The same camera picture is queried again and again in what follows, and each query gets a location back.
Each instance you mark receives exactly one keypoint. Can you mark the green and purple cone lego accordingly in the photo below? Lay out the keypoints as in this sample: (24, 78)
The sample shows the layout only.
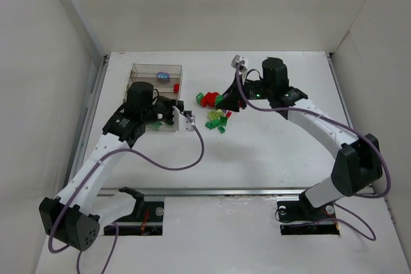
(221, 97)

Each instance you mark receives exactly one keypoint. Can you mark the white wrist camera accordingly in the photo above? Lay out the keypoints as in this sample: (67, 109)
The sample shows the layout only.
(183, 121)
(241, 63)

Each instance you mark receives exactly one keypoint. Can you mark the clear compartment organizer tray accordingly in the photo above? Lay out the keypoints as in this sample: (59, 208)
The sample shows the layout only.
(151, 93)

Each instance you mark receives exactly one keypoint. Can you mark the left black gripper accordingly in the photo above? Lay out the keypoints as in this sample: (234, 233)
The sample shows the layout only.
(168, 109)

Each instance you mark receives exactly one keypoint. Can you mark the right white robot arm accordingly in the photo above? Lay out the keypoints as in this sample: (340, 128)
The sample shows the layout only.
(357, 157)

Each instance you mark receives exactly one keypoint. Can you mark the purple round lego piece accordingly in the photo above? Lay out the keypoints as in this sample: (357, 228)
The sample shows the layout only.
(163, 76)

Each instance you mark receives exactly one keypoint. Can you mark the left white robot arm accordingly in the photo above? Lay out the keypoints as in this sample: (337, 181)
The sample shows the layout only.
(72, 216)

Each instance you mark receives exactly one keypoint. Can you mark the green lego left of pile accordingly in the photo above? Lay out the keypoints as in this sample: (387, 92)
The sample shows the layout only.
(199, 98)

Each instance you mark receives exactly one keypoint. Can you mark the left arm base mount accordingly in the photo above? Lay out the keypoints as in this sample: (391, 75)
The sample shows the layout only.
(146, 222)

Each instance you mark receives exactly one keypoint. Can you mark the large red lego block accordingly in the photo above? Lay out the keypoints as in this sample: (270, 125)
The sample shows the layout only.
(209, 99)

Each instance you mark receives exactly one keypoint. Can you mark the dark green flat lego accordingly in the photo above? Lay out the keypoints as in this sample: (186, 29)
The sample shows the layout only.
(159, 126)

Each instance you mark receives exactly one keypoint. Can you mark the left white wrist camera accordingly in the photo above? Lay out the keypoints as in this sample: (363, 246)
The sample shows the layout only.
(183, 121)

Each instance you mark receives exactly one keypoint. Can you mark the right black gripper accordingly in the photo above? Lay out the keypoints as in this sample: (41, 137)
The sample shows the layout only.
(237, 95)

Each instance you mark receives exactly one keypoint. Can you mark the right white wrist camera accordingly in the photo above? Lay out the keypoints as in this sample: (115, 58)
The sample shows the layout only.
(241, 63)

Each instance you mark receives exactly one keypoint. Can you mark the lime lego pile block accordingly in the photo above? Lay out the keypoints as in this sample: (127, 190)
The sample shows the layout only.
(215, 114)

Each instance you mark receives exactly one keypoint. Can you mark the small red lego block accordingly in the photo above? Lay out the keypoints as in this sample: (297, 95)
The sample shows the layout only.
(176, 88)

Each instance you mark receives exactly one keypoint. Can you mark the aluminium rail front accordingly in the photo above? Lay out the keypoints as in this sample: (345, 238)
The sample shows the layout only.
(218, 192)

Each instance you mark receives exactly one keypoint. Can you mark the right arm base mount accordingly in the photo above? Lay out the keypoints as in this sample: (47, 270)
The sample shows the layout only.
(296, 219)

